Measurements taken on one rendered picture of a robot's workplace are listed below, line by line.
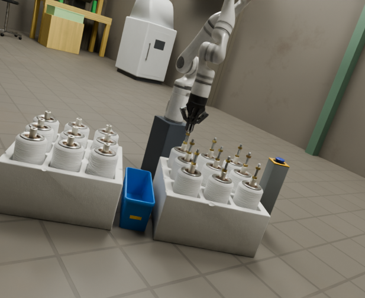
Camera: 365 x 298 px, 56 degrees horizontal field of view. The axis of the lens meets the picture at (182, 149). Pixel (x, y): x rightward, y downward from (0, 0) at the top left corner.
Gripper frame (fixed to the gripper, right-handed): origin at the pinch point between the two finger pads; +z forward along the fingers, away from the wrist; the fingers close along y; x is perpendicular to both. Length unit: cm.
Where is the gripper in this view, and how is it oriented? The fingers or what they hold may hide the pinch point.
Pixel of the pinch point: (189, 128)
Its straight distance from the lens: 142.7
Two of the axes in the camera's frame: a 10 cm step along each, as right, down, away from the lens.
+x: -3.5, -3.7, 8.6
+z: -2.8, 9.2, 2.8
